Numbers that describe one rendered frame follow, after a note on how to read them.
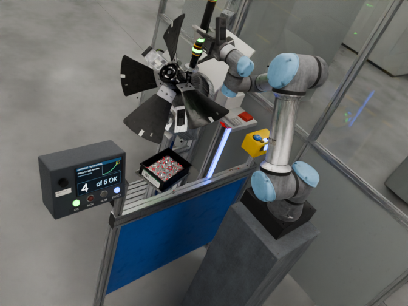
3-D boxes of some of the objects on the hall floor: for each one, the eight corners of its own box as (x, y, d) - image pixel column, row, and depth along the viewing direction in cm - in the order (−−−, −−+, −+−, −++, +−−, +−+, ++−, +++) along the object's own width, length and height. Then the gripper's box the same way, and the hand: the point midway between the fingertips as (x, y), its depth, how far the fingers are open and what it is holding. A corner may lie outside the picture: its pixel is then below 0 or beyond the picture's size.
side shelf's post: (195, 192, 298) (227, 110, 247) (197, 195, 296) (231, 114, 245) (190, 193, 296) (223, 112, 244) (193, 197, 294) (226, 115, 242)
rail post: (99, 303, 208) (116, 220, 160) (102, 309, 206) (121, 226, 158) (92, 306, 206) (108, 223, 158) (95, 312, 204) (112, 229, 156)
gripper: (210, 62, 156) (183, 39, 166) (232, 60, 164) (204, 37, 174) (217, 44, 151) (188, 20, 161) (238, 43, 158) (209, 20, 169)
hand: (200, 25), depth 165 cm, fingers open, 6 cm apart
